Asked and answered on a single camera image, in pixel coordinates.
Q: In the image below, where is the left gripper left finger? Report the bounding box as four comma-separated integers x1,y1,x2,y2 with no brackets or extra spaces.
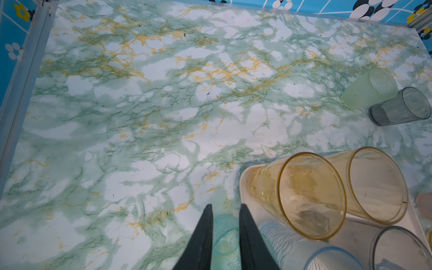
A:
173,204,213,270

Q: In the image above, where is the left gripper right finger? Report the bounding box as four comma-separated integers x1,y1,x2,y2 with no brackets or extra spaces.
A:
239,204,280,270

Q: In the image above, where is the teal dotted glass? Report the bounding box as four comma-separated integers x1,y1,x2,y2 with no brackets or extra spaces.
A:
210,215,241,270

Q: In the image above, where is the textured blue glass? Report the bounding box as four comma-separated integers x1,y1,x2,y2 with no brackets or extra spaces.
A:
259,222,363,270

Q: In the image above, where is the tall amber glass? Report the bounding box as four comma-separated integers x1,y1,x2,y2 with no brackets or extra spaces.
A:
247,152,347,241

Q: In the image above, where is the tall yellow glass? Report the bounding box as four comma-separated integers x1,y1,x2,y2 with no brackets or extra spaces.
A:
325,147,408,226

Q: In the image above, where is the tall grey glass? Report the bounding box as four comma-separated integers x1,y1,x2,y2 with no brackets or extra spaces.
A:
369,226,432,270

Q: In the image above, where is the cream plastic tray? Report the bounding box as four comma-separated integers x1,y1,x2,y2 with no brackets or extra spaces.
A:
240,152,432,270

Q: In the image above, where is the small pink glass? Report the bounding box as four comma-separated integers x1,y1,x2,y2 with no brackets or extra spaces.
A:
416,192,432,220

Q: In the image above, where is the small light green glass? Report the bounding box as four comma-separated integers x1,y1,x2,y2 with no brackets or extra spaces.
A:
342,67,398,109

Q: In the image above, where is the small grey glass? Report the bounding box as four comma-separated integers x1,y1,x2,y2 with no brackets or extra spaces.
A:
369,87,432,126

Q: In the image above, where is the left aluminium corner post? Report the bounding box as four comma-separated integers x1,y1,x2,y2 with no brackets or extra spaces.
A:
1,1,59,189

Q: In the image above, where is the aluminium corner post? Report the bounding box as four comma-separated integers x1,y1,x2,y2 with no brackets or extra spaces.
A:
407,9,432,33
1,1,59,189

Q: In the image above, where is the right aluminium corner post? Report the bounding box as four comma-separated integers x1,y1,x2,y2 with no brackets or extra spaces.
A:
407,9,432,33

